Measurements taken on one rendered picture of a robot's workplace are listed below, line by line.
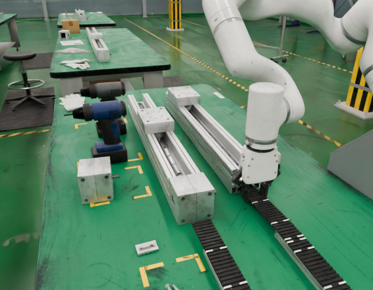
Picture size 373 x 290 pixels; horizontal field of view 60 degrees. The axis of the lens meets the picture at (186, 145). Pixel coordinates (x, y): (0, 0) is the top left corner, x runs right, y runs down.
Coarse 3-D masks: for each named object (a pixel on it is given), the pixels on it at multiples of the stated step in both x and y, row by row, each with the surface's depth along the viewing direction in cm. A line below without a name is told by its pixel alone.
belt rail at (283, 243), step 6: (276, 234) 80; (282, 240) 78; (288, 246) 75; (288, 252) 75; (294, 258) 73; (300, 264) 71; (306, 270) 70; (306, 276) 70; (312, 276) 69; (312, 282) 68; (318, 288) 66
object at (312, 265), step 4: (320, 260) 69; (324, 260) 69; (304, 264) 69; (308, 264) 68; (312, 264) 68; (316, 264) 69; (320, 264) 69; (324, 264) 68; (328, 264) 68; (308, 268) 68; (312, 268) 67; (316, 268) 68; (320, 268) 68
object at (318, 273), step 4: (324, 268) 67; (328, 268) 67; (332, 268) 68; (312, 272) 66; (316, 272) 67; (320, 272) 67; (324, 272) 66; (328, 272) 66; (332, 272) 67; (316, 276) 66; (320, 276) 66; (324, 276) 66
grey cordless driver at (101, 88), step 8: (88, 88) 125; (96, 88) 125; (104, 88) 126; (112, 88) 126; (120, 88) 128; (88, 96) 126; (96, 96) 126; (104, 96) 127; (112, 96) 128; (120, 96) 131; (120, 120) 133; (96, 128) 132; (120, 128) 134
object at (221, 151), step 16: (176, 112) 146; (192, 112) 147; (192, 128) 126; (208, 128) 129; (208, 144) 110; (224, 144) 115; (240, 144) 108; (208, 160) 112; (224, 160) 99; (224, 176) 100
